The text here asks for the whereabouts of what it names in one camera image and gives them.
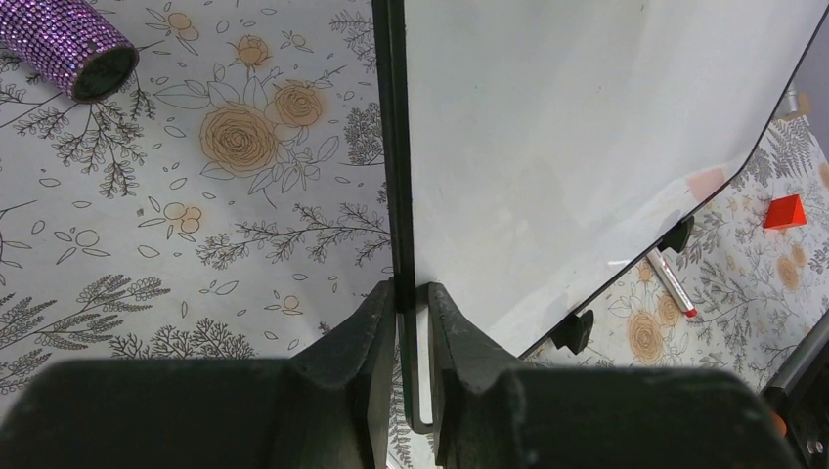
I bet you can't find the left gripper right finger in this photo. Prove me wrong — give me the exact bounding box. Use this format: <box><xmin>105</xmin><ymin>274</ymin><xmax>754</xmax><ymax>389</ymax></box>
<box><xmin>427</xmin><ymin>282</ymin><xmax>538</xmax><ymax>468</ymax></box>

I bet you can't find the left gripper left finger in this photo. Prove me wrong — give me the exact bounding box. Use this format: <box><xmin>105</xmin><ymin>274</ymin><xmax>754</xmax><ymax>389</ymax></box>
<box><xmin>287</xmin><ymin>280</ymin><xmax>395</xmax><ymax>468</ymax></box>

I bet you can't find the white whiteboard black frame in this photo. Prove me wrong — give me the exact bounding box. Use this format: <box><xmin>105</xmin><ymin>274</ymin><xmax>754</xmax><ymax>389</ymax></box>
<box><xmin>372</xmin><ymin>1</ymin><xmax>828</xmax><ymax>434</ymax></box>

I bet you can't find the red cap whiteboard marker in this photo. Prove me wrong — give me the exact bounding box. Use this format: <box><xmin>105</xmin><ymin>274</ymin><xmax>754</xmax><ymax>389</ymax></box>
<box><xmin>646</xmin><ymin>248</ymin><xmax>697</xmax><ymax>318</ymax></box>

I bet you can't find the floral patterned table mat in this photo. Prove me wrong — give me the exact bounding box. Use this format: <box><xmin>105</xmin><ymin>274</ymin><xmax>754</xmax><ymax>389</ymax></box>
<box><xmin>0</xmin><ymin>0</ymin><xmax>829</xmax><ymax>469</ymax></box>

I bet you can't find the orange cylinder block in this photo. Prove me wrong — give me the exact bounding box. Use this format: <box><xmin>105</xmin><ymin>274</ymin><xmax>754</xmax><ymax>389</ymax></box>
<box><xmin>771</xmin><ymin>412</ymin><xmax>788</xmax><ymax>438</ymax></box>

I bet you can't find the small red block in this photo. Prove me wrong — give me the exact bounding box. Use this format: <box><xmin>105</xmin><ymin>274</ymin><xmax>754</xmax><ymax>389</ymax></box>
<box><xmin>764</xmin><ymin>194</ymin><xmax>807</xmax><ymax>230</ymax></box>

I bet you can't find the purple glitter microphone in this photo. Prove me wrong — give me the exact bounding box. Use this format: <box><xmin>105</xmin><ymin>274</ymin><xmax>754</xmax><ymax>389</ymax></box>
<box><xmin>1</xmin><ymin>0</ymin><xmax>140</xmax><ymax>104</ymax></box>

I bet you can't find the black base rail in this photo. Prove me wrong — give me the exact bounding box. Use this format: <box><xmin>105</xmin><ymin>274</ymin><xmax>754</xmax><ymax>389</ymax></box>
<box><xmin>762</xmin><ymin>320</ymin><xmax>828</xmax><ymax>468</ymax></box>

